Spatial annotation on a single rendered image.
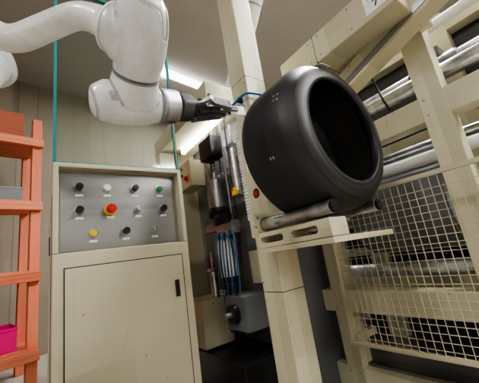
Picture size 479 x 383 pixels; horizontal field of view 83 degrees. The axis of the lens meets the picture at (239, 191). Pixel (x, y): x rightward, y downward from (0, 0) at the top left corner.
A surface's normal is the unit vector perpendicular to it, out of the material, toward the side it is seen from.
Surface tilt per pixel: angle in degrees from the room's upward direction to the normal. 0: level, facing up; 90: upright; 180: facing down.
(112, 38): 125
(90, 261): 90
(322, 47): 90
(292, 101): 80
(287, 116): 88
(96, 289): 90
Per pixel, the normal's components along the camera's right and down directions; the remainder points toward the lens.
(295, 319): 0.57, -0.27
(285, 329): -0.81, -0.01
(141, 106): 0.57, 0.62
